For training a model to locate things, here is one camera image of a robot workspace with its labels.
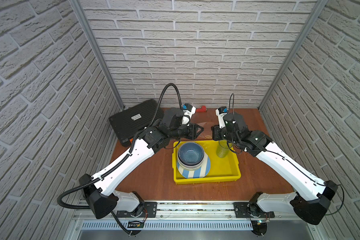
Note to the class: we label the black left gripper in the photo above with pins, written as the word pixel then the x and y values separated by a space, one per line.
pixel 195 130

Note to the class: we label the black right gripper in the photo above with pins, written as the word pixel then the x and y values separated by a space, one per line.
pixel 217 131

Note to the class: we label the blue translucent cup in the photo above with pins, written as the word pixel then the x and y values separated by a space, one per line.
pixel 222 149

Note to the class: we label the dark blue ceramic bowl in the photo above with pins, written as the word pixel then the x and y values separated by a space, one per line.
pixel 190 152

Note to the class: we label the yellow plastic bin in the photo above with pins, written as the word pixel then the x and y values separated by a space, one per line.
pixel 222 169

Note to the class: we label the translucent purple bowl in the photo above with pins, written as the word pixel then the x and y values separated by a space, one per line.
pixel 192 166

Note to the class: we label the pink translucent cup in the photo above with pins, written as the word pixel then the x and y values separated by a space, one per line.
pixel 207 132

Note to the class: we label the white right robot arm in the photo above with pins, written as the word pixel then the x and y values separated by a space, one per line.
pixel 311 198

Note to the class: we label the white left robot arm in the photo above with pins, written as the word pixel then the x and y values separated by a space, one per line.
pixel 100 192

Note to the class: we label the red black pipe wrench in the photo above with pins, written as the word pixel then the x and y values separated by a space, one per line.
pixel 202 109

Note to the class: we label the black plastic tool case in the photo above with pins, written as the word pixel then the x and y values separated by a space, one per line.
pixel 128 122

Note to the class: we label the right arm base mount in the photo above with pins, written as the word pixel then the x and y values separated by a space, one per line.
pixel 246 210

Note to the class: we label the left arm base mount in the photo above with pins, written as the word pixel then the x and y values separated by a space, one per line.
pixel 148 209

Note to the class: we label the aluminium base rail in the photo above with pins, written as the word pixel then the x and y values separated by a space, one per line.
pixel 184 216

